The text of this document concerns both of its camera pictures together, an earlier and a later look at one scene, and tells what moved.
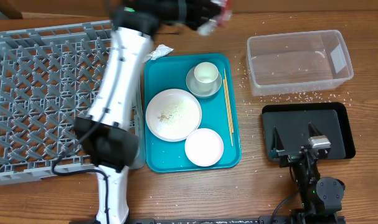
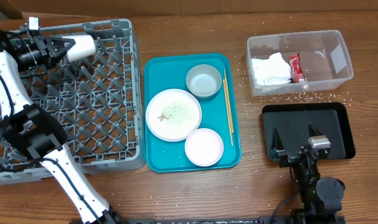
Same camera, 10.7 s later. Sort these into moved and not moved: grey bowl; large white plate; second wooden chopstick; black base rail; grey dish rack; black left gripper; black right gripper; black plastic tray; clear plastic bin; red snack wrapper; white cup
Moved: red snack wrapper; white cup; black left gripper
Not moved: grey bowl; black plastic tray; black right gripper; black base rail; second wooden chopstick; clear plastic bin; grey dish rack; large white plate
